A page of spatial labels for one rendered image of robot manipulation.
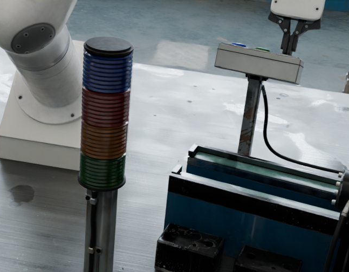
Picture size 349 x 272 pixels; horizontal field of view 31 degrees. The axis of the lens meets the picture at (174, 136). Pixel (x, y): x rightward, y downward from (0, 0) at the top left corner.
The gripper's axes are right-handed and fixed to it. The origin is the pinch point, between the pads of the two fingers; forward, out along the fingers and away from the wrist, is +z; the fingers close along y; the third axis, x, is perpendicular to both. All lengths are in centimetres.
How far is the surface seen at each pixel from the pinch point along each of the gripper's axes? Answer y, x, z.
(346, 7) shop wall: -23, 523, -87
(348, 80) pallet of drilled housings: 6, 232, -5
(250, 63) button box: -6.2, -3.5, 5.4
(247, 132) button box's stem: -4.8, 2.9, 19.5
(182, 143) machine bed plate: -20.8, 12.1, 26.2
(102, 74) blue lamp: -13, -61, 12
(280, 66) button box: -0.3, -3.5, 4.7
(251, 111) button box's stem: -4.7, 1.2, 14.9
